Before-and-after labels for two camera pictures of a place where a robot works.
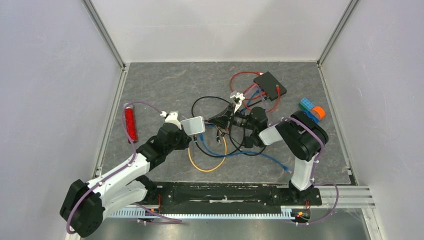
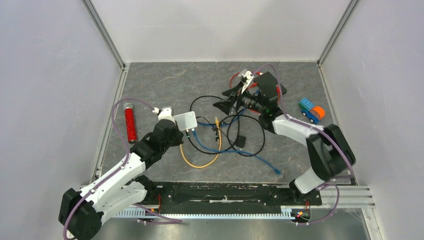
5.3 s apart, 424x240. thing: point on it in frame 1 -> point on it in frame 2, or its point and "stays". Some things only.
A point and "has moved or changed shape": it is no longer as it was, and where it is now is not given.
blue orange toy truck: [306, 105] stays
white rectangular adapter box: [193, 126] has moved or changed shape
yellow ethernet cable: [222, 164] -> [220, 141]
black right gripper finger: [228, 112] -> [233, 92]
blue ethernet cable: [245, 108] has moved or changed shape
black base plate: [213, 197] stays
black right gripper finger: [221, 120] -> [225, 105]
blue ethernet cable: [262, 154] -> [239, 152]
